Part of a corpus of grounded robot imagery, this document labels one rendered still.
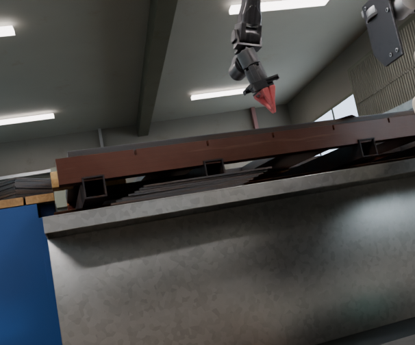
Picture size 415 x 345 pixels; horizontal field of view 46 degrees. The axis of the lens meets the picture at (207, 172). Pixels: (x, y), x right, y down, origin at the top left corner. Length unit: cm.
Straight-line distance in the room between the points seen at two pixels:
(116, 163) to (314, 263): 53
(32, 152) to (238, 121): 425
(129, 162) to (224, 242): 29
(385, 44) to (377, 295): 60
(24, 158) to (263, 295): 918
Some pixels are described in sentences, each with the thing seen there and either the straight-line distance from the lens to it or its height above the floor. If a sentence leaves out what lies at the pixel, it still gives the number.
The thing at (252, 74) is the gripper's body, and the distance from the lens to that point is 147.
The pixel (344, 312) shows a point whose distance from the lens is 127.
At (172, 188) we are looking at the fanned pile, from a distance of 103.
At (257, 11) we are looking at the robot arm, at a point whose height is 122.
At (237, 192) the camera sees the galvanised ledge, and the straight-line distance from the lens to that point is 99.
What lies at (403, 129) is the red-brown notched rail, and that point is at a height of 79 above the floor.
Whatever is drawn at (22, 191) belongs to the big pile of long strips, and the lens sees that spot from 143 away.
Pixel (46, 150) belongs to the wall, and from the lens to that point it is 1013.
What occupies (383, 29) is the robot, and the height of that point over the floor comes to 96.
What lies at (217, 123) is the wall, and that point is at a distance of 1037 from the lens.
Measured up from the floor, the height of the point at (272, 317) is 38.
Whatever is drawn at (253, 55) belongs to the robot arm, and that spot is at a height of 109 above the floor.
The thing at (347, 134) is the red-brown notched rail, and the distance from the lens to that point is 138.
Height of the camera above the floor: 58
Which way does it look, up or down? 8 degrees up
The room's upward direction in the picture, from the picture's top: 11 degrees counter-clockwise
